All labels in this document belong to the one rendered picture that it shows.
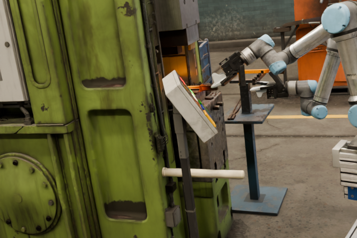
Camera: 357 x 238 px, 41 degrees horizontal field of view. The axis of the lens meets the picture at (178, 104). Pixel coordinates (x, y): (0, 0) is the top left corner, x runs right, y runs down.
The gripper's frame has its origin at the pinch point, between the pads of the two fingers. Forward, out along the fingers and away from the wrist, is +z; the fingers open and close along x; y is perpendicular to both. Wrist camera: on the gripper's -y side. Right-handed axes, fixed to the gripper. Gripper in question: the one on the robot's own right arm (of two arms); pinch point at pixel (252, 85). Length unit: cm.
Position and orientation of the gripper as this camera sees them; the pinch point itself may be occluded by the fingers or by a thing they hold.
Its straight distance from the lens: 270.7
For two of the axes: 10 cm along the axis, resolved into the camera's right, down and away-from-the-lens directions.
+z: -9.3, 0.2, 3.7
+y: 1.2, 9.6, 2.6
